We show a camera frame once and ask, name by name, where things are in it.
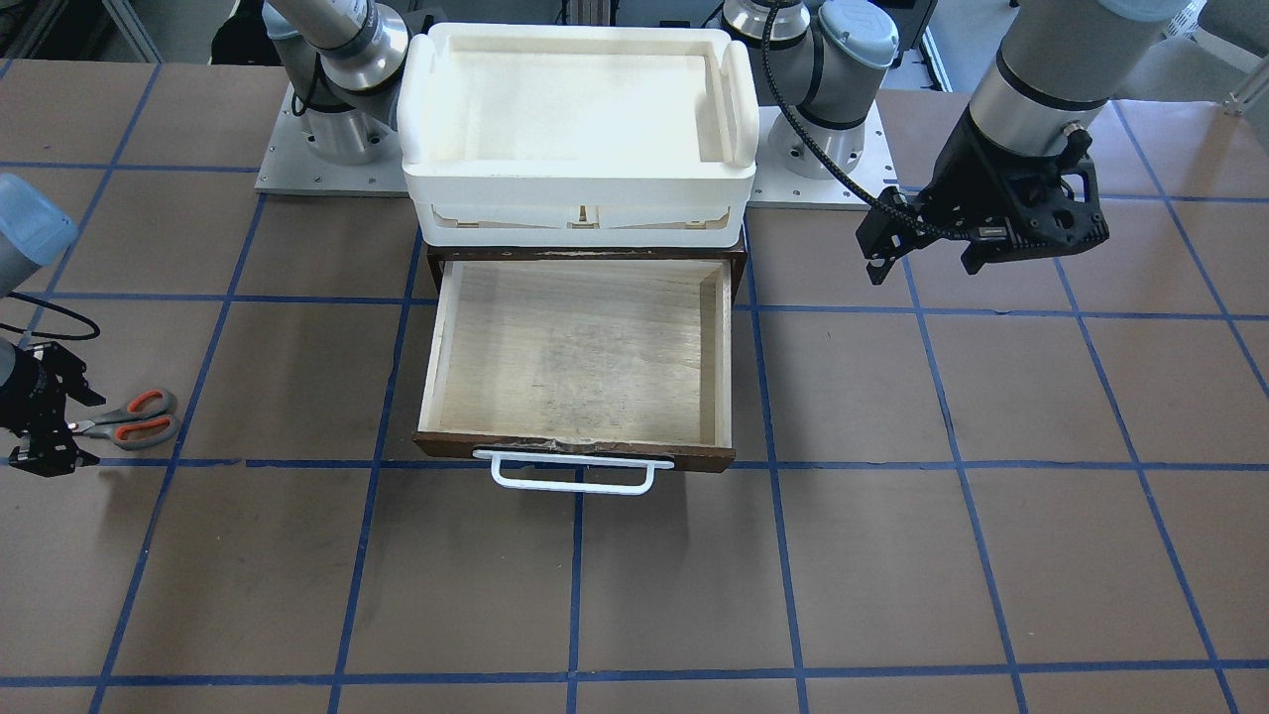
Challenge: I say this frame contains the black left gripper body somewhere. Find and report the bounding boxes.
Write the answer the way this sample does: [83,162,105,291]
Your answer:
[857,113,1109,264]

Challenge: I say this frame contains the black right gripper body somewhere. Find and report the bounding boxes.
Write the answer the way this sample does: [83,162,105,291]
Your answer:
[1,340,105,443]

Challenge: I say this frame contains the orange grey scissors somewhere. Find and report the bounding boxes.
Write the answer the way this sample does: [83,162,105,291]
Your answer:
[67,389,178,451]

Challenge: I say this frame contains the light wooden drawer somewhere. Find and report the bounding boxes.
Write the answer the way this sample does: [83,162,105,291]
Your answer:
[412,257,736,495]

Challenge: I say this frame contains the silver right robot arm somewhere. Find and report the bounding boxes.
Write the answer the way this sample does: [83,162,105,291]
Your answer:
[1,1,411,476]

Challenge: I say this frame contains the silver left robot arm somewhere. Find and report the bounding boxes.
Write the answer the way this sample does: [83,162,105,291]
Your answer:
[707,1,1180,285]

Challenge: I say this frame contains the dark wooden cabinet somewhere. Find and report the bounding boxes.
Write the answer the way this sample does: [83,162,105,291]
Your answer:
[424,227,749,289]

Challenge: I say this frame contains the grey chair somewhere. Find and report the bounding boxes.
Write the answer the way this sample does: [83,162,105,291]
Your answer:
[1113,1,1268,101]

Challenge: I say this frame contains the white foam tray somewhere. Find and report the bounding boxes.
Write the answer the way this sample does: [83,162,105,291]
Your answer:
[396,23,758,249]

